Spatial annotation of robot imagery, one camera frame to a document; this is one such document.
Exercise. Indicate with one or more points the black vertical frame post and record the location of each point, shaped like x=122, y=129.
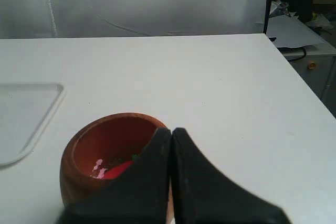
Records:
x=267, y=14

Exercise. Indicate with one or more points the white paper sheet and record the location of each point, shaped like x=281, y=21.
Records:
x=289, y=32

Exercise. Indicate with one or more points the brown wooden bowl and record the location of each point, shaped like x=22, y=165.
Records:
x=113, y=138

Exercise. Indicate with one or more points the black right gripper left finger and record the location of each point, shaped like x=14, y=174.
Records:
x=139, y=195

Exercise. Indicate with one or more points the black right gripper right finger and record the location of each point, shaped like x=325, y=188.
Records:
x=203, y=194

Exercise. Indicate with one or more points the pink meat piece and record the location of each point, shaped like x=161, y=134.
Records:
x=99, y=170

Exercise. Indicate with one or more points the white plastic tray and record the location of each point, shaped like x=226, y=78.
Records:
x=26, y=110

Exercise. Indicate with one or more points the yellow round knob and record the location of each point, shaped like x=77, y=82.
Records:
x=312, y=65

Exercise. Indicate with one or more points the red object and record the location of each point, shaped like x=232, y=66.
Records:
x=117, y=170

